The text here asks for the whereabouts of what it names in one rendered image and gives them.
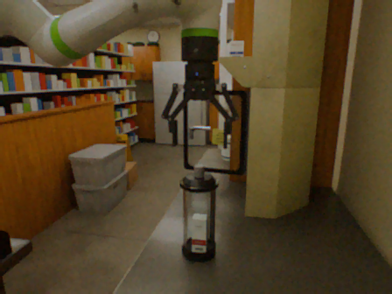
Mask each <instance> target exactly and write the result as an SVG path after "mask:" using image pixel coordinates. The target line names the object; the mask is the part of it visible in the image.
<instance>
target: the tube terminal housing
mask: <svg viewBox="0 0 392 294"><path fill-rule="evenodd" d="M328 9H329V0H255V6H254V17H255V19H254V33H253V60H252V74H251V101H250V114H249V128H248V169H247V196H246V209H245V216H248V217H262V218H269V219H276V218H277V217H280V216H283V215H285V214H288V213H290V212H293V211H296V210H297V209H300V208H302V207H306V206H308V202H309V191H310V184H311V178H312V161H313V155H314V144H315V137H316V126H317V120H318V107H319V97H320V93H319V90H320V84H321V78H322V66H323V60H324V49H325V42H326V27H327V14H328Z"/></svg>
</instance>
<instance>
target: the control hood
mask: <svg viewBox="0 0 392 294"><path fill-rule="evenodd" d="M252 60H253V58H251V56H248V57H219V60H218V61H219V62H220V63H221V64H222V65H223V66H224V67H225V68H226V70H227V71H228V72H229V73H230V74H231V75H233V77H234V78H235V79H236V80H237V82H239V83H240V84H241V86H242V87H245V88H250V87H251V74H252Z"/></svg>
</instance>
